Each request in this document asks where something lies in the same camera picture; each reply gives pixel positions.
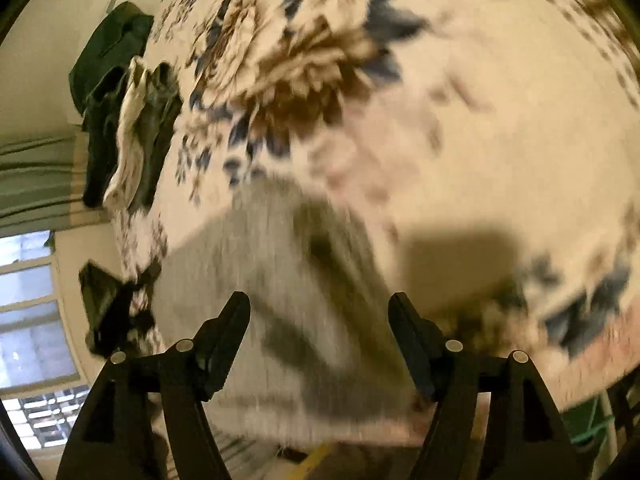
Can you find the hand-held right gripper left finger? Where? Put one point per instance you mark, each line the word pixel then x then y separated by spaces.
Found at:
pixel 227 340

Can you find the folded dark pants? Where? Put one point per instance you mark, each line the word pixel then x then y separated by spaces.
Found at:
pixel 155 130

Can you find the teal plastic basket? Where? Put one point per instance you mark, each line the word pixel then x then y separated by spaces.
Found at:
pixel 587 425

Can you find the window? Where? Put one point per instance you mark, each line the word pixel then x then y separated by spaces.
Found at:
pixel 30 340

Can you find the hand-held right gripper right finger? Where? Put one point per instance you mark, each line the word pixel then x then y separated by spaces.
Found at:
pixel 415 345

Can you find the green striped curtain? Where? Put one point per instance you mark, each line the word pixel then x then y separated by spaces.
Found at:
pixel 35 185

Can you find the grey fleece pants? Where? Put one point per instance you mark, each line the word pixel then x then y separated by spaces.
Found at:
pixel 260 285

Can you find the dark green folded quilt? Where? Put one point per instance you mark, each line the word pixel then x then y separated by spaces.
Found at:
pixel 107 45

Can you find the floral printed blanket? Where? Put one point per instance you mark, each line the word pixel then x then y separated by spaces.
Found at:
pixel 500 135

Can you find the folded cream pants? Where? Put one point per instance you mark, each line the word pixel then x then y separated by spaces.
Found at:
pixel 127 150

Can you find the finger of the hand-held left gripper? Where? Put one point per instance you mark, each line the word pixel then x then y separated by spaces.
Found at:
pixel 102 305

